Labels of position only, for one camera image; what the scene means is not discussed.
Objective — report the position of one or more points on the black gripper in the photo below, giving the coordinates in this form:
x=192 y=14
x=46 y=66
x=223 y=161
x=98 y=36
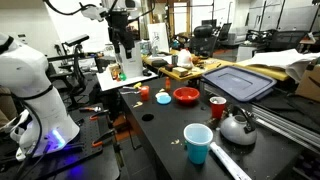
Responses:
x=120 y=26

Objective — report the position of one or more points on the red plastic cup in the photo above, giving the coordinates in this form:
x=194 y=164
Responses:
x=217 y=108

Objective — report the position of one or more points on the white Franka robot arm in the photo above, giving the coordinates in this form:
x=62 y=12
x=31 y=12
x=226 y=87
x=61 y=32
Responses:
x=23 y=73

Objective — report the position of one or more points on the translucent red cup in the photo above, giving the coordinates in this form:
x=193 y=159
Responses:
x=144 y=94

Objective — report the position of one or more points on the light blue plastic cup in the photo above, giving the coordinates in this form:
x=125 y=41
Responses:
x=197 y=148

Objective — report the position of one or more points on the green ball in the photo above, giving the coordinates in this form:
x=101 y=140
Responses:
x=122 y=76

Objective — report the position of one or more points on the white table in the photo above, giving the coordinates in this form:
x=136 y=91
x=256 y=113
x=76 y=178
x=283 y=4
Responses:
x=110 y=83

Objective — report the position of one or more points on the silver fork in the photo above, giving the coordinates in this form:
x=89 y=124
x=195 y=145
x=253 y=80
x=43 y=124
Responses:
x=128 y=87

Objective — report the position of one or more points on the yellow toy banana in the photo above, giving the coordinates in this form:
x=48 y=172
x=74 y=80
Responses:
x=137 y=85

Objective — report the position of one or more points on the black flat case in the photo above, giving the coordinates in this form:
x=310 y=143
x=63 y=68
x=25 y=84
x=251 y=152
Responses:
x=159 y=62

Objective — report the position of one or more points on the white sketch board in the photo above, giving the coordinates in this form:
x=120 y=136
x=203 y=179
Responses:
x=158 y=36

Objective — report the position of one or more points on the silver spoon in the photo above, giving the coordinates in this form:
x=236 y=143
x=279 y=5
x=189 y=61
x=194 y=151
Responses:
x=129 y=92

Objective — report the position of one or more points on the triangular cardboard scrap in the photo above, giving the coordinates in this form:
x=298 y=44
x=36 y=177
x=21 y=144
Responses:
x=162 y=90

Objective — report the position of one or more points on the small cardboard scrap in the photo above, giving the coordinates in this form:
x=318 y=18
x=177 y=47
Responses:
x=137 y=104

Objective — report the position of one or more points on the small orange bottle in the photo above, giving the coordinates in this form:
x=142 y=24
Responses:
x=167 y=84

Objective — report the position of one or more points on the beige box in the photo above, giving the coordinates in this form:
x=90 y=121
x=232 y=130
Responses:
x=180 y=70

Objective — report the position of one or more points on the white cloth covered dome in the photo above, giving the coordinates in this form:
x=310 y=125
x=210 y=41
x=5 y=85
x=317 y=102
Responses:
x=184 y=58

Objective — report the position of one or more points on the small blue plate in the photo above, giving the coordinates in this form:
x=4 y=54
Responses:
x=164 y=100

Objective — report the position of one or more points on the black clamp with orange hook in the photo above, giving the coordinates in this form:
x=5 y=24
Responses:
x=98 y=115

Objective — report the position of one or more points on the red bowl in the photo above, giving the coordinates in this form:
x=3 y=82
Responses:
x=186 y=95

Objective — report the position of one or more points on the black office chair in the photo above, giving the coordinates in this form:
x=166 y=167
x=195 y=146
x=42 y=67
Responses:
x=203 y=41

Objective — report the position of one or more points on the yellow wooden table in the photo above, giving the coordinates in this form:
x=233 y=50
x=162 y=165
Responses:
x=206 y=66

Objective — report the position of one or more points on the black clamp with orange tip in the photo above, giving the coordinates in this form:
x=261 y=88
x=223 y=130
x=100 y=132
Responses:
x=103 y=137

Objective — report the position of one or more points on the black perforated robot table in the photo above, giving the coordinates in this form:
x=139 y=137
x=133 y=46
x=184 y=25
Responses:
x=83 y=158

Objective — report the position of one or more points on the blue plastic bin lid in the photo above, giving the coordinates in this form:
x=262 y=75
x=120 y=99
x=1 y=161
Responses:
x=238 y=82

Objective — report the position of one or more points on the white tube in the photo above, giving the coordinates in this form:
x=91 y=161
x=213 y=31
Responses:
x=230 y=163

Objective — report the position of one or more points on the white paper sheets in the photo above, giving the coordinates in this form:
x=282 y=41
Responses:
x=283 y=60

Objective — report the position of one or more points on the black mesh chair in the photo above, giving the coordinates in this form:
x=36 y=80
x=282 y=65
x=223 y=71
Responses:
x=286 y=40

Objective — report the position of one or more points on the silver aluminium rails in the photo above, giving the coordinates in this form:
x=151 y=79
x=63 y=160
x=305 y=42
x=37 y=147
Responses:
x=286 y=128

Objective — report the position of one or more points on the cardboard box with black smile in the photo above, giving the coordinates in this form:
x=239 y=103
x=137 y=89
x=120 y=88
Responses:
x=310 y=87

